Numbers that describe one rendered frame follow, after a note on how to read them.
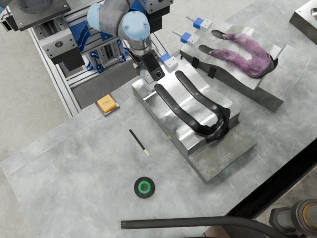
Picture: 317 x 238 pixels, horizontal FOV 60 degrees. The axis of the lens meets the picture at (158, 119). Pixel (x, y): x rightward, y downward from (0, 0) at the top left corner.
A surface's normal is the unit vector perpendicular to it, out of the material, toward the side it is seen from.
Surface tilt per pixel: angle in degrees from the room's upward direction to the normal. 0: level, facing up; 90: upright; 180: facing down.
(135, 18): 12
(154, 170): 0
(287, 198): 0
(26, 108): 0
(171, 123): 27
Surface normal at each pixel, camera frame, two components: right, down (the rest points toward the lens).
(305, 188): -0.02, -0.39
